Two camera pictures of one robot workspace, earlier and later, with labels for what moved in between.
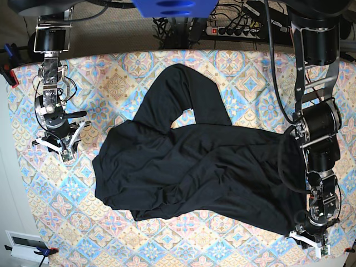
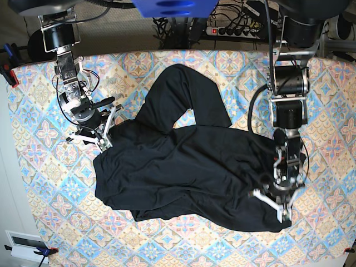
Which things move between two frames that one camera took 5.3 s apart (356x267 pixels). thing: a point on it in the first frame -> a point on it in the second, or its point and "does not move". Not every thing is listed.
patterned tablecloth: x=257 y=89 does not move
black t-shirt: x=181 y=157 does not move
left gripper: x=58 y=127 -> x=89 y=119
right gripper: x=316 y=232 -> x=281 y=192
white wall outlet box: x=24 y=245 does not move
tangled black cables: x=179 y=32 does not move
